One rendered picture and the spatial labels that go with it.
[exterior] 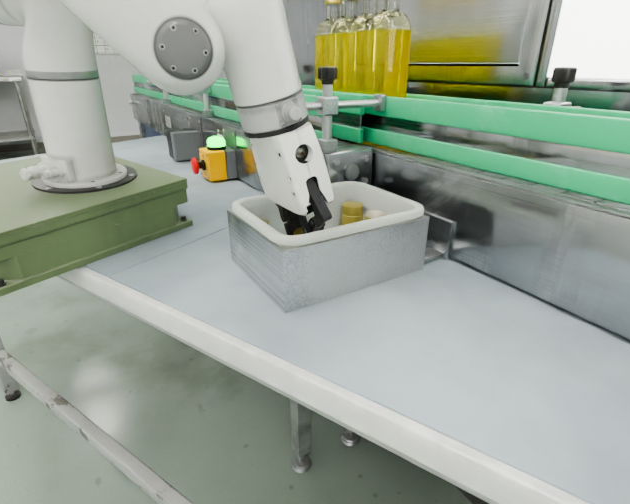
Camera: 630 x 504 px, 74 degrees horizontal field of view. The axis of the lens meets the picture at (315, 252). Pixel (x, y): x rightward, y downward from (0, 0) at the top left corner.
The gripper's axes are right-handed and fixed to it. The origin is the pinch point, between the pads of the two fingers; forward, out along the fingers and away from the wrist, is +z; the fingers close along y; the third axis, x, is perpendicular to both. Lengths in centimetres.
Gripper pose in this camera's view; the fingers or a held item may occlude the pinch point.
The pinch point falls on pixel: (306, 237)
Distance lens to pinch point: 54.9
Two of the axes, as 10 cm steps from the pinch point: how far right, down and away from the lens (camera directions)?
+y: -5.5, -3.5, 7.6
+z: 2.1, 8.2, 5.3
